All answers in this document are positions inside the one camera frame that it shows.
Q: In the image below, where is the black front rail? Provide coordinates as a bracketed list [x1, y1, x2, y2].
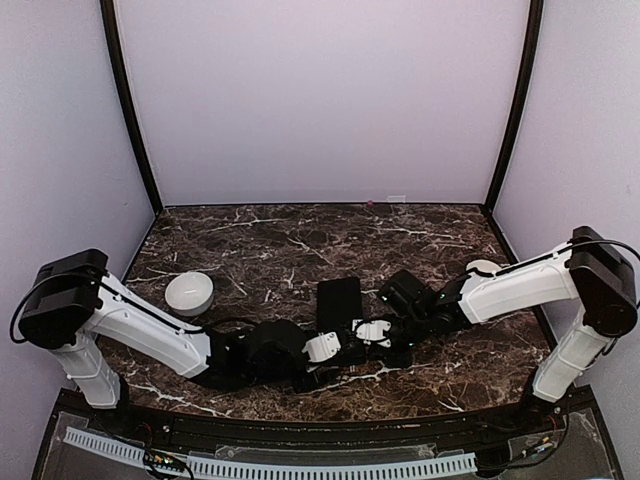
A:
[54, 387, 596, 454]

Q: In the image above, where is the right black frame post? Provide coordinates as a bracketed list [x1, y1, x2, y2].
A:
[483, 0, 545, 216]

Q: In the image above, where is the black frame post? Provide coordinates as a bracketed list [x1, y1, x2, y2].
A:
[99, 0, 164, 216]
[483, 0, 545, 216]

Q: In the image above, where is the black zippered tool case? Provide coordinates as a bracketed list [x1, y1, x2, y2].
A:
[316, 277, 366, 367]

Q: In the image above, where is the left black frame post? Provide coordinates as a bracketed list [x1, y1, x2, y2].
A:
[99, 0, 164, 216]

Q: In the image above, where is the teal white cup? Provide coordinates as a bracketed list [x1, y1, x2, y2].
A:
[466, 259, 501, 275]

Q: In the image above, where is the white slotted cable duct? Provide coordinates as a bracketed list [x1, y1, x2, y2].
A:
[63, 427, 478, 479]

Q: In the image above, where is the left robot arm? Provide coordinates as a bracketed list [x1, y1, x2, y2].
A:
[9, 249, 344, 436]

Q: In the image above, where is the white ceramic bowl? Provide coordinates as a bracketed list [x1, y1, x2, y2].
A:
[164, 271, 215, 317]

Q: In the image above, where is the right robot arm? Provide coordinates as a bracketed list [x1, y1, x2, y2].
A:
[352, 226, 639, 434]

